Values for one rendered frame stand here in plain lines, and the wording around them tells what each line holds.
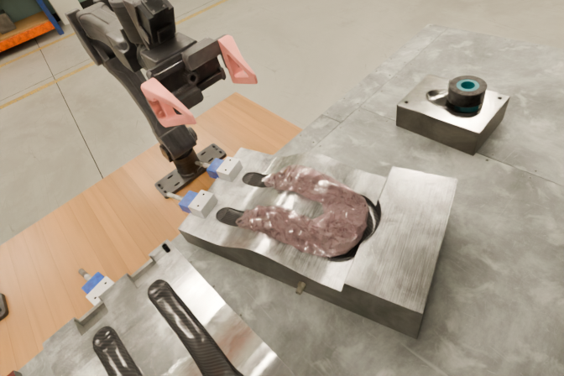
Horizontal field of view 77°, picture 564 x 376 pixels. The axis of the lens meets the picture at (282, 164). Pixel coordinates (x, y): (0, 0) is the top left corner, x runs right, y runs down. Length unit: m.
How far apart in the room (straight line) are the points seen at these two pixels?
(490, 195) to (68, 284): 0.93
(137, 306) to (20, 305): 0.36
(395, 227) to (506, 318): 0.22
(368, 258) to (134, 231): 0.57
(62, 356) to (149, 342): 0.15
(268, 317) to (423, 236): 0.31
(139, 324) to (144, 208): 0.36
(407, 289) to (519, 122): 0.58
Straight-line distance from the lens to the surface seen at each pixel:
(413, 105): 0.92
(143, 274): 0.77
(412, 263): 0.60
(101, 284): 0.82
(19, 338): 0.96
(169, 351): 0.65
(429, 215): 0.65
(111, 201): 1.05
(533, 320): 0.73
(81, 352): 0.73
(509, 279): 0.75
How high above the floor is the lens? 1.44
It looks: 45 degrees down
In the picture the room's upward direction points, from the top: 16 degrees counter-clockwise
